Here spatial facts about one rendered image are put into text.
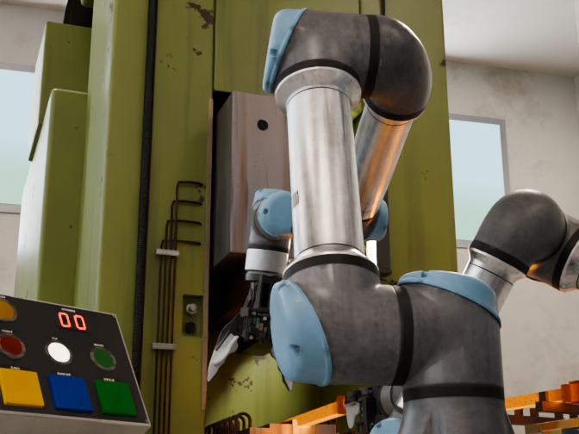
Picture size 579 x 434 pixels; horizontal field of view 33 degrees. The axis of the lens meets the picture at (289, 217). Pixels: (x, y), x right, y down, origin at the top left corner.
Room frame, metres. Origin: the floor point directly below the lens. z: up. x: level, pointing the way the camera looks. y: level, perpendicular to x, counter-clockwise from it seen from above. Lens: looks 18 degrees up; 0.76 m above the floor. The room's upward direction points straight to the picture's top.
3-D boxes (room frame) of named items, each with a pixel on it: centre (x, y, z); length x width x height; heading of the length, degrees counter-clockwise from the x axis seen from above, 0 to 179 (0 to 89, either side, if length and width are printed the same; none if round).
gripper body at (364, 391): (1.77, -0.17, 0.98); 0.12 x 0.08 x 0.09; 19
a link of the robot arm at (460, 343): (1.13, -0.18, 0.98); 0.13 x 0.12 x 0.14; 99
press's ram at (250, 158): (2.37, 0.02, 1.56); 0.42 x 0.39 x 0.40; 19
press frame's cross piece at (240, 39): (2.51, 0.07, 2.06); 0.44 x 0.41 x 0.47; 19
